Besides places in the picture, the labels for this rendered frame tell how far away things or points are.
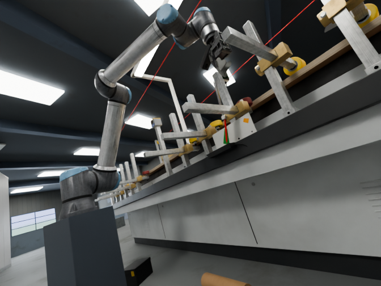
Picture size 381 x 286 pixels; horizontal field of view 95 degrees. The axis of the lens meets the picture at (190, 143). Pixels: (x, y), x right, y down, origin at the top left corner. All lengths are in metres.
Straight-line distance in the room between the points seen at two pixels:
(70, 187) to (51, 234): 0.24
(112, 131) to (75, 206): 0.48
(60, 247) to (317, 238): 1.23
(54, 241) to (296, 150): 1.21
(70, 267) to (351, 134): 1.24
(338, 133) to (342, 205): 0.37
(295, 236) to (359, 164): 0.47
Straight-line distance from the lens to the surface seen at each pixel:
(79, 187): 1.20
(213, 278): 1.19
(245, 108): 0.88
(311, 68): 0.96
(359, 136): 0.75
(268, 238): 1.24
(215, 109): 0.76
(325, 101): 0.73
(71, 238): 1.09
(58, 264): 1.21
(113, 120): 1.25
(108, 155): 1.27
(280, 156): 0.82
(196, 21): 1.05
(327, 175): 0.99
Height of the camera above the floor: 0.55
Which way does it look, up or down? 14 degrees up
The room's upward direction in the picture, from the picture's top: 18 degrees counter-clockwise
